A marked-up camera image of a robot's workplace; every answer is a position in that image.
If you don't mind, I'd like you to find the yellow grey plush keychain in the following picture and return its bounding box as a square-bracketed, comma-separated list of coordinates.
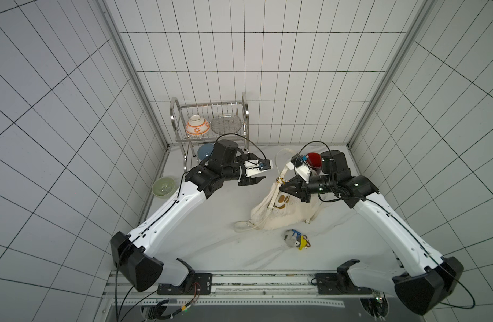
[284, 229, 311, 250]

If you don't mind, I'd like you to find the cream canvas shoulder bag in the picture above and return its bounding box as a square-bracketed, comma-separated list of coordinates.
[234, 162, 325, 233]

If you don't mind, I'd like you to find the pale green bowl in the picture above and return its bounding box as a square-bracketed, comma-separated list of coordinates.
[151, 177, 176, 199]

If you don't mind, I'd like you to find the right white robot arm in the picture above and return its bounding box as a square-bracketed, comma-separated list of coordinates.
[280, 150, 464, 315]

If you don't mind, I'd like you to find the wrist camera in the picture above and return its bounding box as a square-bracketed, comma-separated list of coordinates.
[286, 154, 312, 182]
[243, 159, 272, 178]

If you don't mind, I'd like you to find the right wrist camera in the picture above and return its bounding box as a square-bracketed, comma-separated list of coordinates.
[286, 154, 312, 182]

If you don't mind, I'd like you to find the grey glass plate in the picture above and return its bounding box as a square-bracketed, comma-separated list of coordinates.
[210, 114, 242, 135]

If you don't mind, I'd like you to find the brown white plush charm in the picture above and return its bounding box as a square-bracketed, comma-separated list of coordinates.
[274, 193, 291, 209]

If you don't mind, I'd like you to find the steel two-tier dish rack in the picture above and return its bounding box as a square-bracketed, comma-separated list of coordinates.
[170, 94, 251, 173]

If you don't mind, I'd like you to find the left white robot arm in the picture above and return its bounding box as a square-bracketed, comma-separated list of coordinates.
[111, 140, 272, 292]

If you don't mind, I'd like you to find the blue ceramic bowl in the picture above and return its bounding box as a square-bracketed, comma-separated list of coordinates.
[197, 143, 214, 160]

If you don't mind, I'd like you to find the orange white patterned bowl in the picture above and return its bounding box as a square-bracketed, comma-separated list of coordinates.
[186, 114, 210, 137]

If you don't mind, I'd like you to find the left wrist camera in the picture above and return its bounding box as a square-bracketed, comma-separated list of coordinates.
[243, 159, 272, 178]

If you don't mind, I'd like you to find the red black skull mug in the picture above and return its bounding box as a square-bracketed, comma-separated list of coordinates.
[306, 152, 322, 174]

